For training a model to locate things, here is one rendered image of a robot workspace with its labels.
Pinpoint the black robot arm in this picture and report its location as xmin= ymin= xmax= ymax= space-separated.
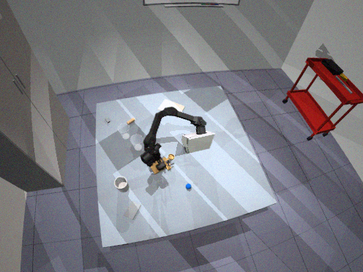
xmin=141 ymin=106 xmax=207 ymax=167

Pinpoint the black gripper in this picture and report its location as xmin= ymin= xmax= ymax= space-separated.
xmin=153 ymin=154 xmax=166 ymax=171

